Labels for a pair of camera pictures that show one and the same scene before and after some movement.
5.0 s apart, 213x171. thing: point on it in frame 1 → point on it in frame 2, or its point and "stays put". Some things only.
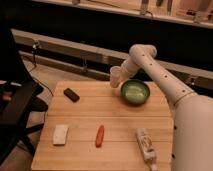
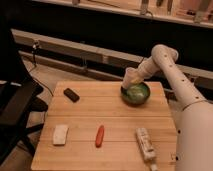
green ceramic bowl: (135, 92) stays put
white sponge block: (60, 134) stays put
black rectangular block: (71, 95) stays put
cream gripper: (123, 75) → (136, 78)
